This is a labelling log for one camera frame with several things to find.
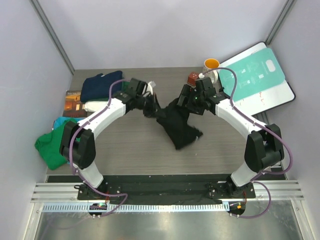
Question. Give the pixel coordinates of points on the brown picture book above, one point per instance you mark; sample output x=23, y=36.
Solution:
x=73, y=107

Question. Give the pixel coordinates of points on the white mug orange inside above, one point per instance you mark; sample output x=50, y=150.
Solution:
x=210, y=69

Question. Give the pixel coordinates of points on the navy blue folded shirt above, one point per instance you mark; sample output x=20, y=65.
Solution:
x=97, y=87

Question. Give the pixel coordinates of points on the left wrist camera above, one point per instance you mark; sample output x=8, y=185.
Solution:
x=140, y=88

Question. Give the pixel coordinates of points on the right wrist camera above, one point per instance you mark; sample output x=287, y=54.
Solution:
x=205, y=83

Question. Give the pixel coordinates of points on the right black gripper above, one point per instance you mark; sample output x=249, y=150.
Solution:
x=186, y=91

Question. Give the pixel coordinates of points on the teal folding template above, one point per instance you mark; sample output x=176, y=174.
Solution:
x=251, y=74

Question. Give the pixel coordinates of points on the dark green folded shirt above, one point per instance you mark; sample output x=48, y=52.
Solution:
x=119, y=87

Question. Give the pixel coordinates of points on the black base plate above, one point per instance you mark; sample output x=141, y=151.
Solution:
x=167, y=190

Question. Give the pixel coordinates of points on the red cube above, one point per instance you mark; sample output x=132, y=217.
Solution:
x=192, y=78

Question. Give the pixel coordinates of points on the white board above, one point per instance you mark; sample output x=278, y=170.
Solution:
x=264, y=100

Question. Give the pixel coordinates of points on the turquoise shirt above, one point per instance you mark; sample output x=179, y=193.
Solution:
x=60, y=120

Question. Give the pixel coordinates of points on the bright green crumpled shirt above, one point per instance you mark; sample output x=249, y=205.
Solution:
x=48, y=146

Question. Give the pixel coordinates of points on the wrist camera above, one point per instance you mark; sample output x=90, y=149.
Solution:
x=140, y=88
x=205, y=83

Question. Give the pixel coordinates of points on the black t shirt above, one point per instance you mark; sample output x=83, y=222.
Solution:
x=174, y=120

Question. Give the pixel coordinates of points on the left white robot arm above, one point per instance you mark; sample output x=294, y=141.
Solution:
x=78, y=143

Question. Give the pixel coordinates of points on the white folded shirt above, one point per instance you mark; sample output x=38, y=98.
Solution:
x=93, y=106

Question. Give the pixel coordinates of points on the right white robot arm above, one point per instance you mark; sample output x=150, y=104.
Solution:
x=264, y=145

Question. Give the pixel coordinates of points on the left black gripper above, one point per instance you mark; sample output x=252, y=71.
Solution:
x=154, y=108

